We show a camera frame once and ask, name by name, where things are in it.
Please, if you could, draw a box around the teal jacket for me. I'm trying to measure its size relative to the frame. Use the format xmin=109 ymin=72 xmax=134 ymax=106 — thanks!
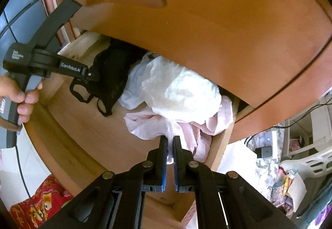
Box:
xmin=294 ymin=178 xmax=332 ymax=225

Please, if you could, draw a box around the wooden nightstand drawer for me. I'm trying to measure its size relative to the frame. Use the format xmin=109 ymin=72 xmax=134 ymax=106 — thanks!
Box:
xmin=57 ymin=0 xmax=332 ymax=110
xmin=25 ymin=31 xmax=251 ymax=229

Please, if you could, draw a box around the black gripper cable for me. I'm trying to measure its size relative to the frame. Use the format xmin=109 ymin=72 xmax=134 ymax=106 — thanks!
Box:
xmin=13 ymin=141 xmax=30 ymax=194

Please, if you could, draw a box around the white lace underwear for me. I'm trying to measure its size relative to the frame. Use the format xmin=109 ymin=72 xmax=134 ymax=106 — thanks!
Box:
xmin=141 ymin=56 xmax=223 ymax=125

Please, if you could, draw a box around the colourful checked pouch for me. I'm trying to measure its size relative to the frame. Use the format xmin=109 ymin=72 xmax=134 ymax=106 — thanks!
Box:
xmin=271 ymin=181 xmax=286 ymax=202

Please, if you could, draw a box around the black power cable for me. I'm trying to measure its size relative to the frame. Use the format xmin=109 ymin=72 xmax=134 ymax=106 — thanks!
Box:
xmin=244 ymin=97 xmax=332 ymax=153

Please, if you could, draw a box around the black power adapter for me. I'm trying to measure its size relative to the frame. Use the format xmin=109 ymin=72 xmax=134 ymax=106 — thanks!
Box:
xmin=255 ymin=147 xmax=273 ymax=160

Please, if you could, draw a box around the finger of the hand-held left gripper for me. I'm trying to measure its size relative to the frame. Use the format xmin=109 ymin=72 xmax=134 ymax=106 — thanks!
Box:
xmin=53 ymin=55 xmax=101 ymax=82
xmin=26 ymin=0 xmax=83 ymax=51

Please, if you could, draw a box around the white small cabinet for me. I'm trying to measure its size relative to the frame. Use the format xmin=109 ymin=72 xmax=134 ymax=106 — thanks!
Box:
xmin=284 ymin=103 xmax=332 ymax=158

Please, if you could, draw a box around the black lace underwear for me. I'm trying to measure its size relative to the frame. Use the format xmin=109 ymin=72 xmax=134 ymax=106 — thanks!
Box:
xmin=69 ymin=38 xmax=129 ymax=118

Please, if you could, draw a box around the pale pink underwear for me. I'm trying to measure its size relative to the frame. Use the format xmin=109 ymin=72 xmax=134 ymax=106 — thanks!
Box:
xmin=124 ymin=95 xmax=234 ymax=164

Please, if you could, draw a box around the wooden nightstand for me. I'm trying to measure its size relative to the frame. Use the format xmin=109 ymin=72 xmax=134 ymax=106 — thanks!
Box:
xmin=52 ymin=0 xmax=332 ymax=147

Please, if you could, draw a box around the white cloth garment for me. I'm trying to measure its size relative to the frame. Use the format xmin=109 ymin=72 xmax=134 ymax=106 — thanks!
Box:
xmin=119 ymin=59 xmax=156 ymax=110

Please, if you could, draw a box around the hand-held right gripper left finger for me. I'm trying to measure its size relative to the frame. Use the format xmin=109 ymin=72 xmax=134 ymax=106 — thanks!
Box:
xmin=52 ymin=136 xmax=168 ymax=229

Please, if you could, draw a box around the person's left hand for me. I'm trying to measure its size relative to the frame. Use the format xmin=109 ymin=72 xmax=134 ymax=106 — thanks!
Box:
xmin=0 ymin=73 xmax=44 ymax=124

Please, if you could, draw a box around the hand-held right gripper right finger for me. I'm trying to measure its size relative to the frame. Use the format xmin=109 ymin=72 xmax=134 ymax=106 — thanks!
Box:
xmin=173 ymin=136 xmax=297 ymax=229

